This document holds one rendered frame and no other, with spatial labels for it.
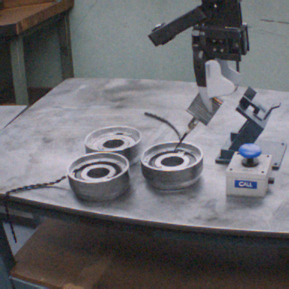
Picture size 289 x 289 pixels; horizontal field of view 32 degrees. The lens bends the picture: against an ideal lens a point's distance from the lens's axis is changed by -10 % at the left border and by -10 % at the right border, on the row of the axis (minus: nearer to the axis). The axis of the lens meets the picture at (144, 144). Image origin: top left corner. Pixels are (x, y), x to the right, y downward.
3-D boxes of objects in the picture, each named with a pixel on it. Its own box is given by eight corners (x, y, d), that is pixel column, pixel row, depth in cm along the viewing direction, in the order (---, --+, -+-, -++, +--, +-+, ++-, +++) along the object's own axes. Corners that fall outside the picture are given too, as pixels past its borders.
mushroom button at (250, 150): (236, 178, 87) (236, 150, 85) (241, 166, 90) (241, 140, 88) (258, 180, 86) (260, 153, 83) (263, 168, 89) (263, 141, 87)
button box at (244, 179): (225, 196, 87) (226, 169, 85) (235, 174, 93) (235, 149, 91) (270, 199, 84) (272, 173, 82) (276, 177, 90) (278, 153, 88)
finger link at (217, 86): (232, 120, 84) (231, 63, 81) (198, 116, 87) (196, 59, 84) (237, 114, 87) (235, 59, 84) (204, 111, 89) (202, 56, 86)
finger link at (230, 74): (241, 108, 89) (236, 59, 84) (208, 104, 92) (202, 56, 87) (244, 100, 92) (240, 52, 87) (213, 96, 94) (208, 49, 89)
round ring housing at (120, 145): (97, 144, 109) (95, 125, 107) (150, 146, 106) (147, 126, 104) (79, 169, 100) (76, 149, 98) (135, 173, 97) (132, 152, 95)
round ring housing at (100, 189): (138, 174, 96) (136, 153, 95) (120, 206, 87) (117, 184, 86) (82, 171, 99) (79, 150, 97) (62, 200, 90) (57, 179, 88)
